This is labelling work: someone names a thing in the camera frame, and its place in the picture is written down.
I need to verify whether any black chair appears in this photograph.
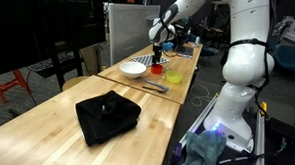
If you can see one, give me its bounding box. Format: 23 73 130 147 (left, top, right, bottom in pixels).
26 36 87 91

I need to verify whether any round wooden stool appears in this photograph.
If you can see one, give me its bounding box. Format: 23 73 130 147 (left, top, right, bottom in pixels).
60 74 91 92

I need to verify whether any cardboard box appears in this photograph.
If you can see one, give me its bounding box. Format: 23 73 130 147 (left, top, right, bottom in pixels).
78 43 103 76

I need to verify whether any grey laptop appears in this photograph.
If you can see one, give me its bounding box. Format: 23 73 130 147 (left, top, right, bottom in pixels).
170 34 195 57

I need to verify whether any yellow plastic bowl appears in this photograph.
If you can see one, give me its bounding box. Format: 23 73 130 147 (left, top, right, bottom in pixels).
166 69 185 84

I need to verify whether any red metal stool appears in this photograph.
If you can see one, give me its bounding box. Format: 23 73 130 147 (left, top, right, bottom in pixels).
0 66 31 105

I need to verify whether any teal cloth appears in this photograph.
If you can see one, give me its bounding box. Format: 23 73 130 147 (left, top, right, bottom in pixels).
179 128 228 165

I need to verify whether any white bowl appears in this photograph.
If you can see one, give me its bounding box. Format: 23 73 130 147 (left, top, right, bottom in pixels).
118 60 148 80

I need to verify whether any blue office chair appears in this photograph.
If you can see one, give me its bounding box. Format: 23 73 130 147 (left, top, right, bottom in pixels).
272 43 295 74

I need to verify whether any white partition panel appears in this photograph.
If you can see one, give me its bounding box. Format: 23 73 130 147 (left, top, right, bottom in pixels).
106 2 162 68

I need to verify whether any checkerboard calibration board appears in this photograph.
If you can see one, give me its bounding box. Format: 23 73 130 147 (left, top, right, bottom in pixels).
131 52 171 68

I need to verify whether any black folded cloth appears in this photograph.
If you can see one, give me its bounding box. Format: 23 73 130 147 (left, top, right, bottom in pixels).
73 87 143 149

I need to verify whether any yellow clamp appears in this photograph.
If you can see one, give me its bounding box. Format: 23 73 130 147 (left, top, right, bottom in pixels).
258 100 269 116

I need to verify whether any black control box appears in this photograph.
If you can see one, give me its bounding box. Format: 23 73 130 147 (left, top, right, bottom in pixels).
266 116 295 142

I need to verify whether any small orange pot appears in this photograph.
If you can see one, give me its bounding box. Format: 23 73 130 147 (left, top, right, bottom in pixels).
150 63 164 75

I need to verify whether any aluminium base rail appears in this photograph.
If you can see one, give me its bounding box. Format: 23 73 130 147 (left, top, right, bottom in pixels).
178 91 220 151
252 110 269 165

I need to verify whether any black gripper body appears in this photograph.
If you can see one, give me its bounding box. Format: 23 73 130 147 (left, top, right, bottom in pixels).
151 42 164 59

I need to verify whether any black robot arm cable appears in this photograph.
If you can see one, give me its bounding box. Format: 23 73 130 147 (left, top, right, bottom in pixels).
219 0 279 120

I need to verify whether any white floor cable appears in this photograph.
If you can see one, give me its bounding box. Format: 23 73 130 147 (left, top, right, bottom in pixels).
187 83 215 108

